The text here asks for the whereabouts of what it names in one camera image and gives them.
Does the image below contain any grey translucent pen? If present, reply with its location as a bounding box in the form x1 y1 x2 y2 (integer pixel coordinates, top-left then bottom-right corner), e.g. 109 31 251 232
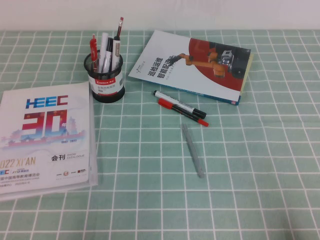
180 123 206 179

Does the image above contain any black mesh pen holder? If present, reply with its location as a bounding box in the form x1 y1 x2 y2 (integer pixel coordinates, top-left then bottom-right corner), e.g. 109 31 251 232
84 49 126 103

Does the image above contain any white pen with black tip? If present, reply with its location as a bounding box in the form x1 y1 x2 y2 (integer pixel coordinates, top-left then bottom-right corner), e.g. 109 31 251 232
112 36 122 71

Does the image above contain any black capped marker in holder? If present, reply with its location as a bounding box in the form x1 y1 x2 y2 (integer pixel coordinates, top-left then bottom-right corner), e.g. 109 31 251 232
102 37 114 73

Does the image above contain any red gel pen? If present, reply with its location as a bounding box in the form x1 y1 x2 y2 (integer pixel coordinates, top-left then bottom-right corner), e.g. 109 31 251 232
89 34 99 72

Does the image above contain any red capped marker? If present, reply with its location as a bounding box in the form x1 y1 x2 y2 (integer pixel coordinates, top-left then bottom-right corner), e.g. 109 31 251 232
157 97 210 128

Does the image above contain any white marker with black caps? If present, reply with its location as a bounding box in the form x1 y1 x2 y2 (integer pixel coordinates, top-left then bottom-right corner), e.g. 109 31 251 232
153 90 207 119

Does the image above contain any white red robot book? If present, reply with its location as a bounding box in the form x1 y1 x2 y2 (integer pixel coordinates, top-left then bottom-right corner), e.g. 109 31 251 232
127 29 255 106

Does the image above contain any white capped marker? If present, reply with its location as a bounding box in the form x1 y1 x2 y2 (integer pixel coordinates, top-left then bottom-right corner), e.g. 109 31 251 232
97 32 110 73

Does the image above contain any red pencil with eraser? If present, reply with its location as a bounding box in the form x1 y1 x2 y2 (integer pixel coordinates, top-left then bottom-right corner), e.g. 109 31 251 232
115 16 125 39

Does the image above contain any white HEEC catalogue book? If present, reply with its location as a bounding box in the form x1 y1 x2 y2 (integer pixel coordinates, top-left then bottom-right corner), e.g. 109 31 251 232
0 81 99 202

